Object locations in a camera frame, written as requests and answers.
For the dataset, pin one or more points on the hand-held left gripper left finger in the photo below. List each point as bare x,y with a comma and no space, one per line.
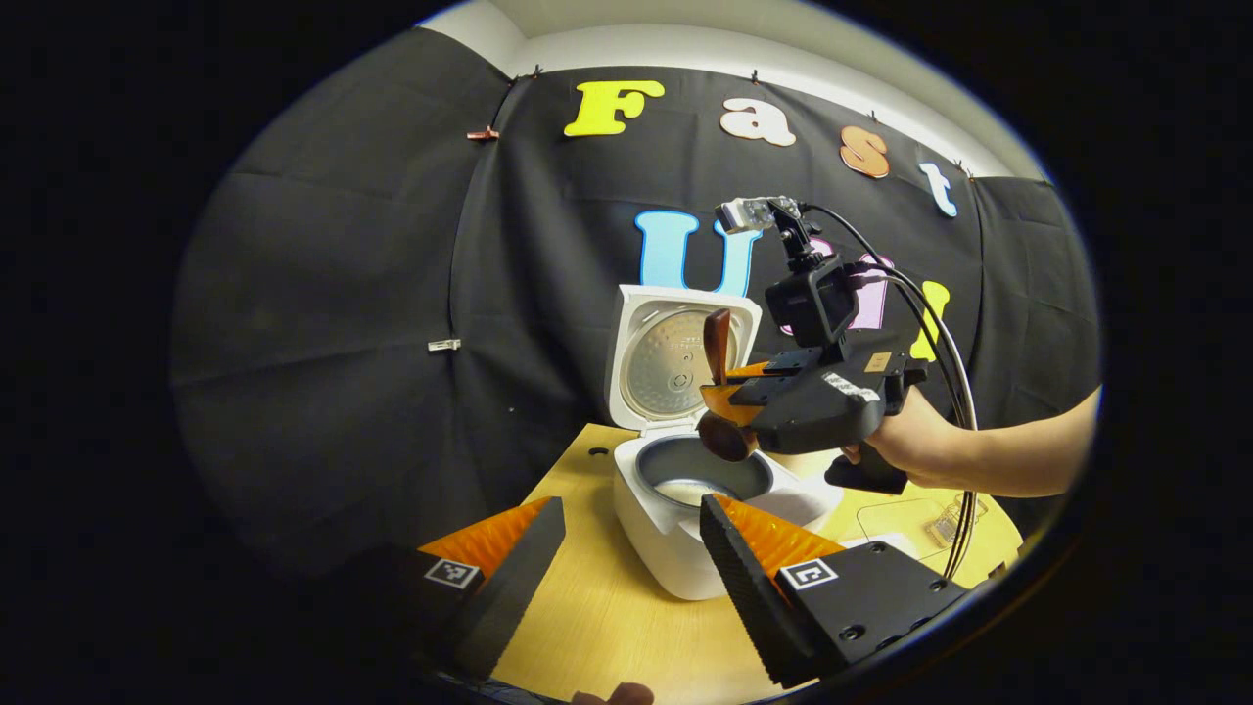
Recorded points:
509,597

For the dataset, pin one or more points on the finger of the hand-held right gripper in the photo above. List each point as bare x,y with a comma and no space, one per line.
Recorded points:
749,370
722,401

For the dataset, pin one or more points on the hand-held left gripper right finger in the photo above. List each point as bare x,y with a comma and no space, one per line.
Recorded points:
749,587

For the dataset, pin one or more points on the brown wooden spoon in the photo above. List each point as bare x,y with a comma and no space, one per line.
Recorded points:
726,439

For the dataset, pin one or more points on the white rice cooker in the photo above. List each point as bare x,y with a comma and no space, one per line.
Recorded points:
666,558

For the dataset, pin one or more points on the silver cloth clip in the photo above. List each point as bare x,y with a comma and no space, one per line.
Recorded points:
444,345

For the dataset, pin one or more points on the row of black cloth clips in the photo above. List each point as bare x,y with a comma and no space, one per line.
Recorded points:
754,76

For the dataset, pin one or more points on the black backdrop cloth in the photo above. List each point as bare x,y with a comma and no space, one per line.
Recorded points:
343,294

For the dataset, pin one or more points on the copper cloth clip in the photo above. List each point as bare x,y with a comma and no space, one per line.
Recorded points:
483,133

